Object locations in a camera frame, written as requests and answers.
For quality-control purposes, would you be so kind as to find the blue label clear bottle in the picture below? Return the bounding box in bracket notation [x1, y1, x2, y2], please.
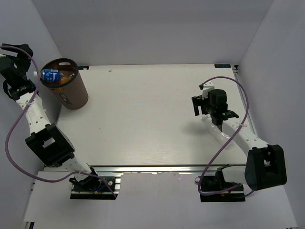
[33, 69, 61, 83]

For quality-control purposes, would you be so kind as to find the brown cylindrical bin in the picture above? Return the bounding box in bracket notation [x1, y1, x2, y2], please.
[41, 58, 89, 110]

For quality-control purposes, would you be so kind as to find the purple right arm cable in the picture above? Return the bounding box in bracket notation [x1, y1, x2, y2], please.
[197, 76, 256, 198]

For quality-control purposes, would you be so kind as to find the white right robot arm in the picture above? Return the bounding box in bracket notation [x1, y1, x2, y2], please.
[192, 89, 287, 192]

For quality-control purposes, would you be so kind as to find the small sticker near bin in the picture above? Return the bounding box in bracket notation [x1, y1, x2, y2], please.
[78, 66, 89, 70]

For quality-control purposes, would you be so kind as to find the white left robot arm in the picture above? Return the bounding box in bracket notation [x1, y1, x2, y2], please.
[0, 43, 101, 190]

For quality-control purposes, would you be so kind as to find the blue table label sticker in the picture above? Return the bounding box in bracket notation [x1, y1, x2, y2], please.
[214, 64, 231, 68]

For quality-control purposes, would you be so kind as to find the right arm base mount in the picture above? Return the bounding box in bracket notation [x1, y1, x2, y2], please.
[200, 175, 245, 203]

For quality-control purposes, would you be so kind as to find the orange juice bottle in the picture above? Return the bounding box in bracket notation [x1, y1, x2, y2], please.
[57, 71, 75, 85]

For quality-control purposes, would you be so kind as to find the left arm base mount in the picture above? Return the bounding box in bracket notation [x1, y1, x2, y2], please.
[69, 176, 120, 200]

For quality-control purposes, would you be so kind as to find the aluminium front rail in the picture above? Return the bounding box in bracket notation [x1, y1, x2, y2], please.
[44, 165, 229, 174]

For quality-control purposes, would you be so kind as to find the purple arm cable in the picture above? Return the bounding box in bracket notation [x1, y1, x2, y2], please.
[0, 45, 118, 198]
[197, 76, 256, 198]

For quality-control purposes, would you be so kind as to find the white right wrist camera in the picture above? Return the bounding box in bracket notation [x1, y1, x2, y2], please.
[199, 81, 214, 99]

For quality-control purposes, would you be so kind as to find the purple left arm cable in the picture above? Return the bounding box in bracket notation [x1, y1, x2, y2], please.
[0, 45, 118, 198]

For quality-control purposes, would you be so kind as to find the clear bottle blue-white cap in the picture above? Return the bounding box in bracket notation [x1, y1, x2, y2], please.
[202, 114, 230, 146]

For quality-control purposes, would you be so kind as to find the aluminium right side rail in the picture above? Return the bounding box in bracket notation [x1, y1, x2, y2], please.
[233, 64, 271, 172]

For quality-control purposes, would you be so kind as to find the aluminium rail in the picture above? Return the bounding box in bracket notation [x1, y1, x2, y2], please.
[233, 64, 271, 172]
[44, 165, 229, 174]

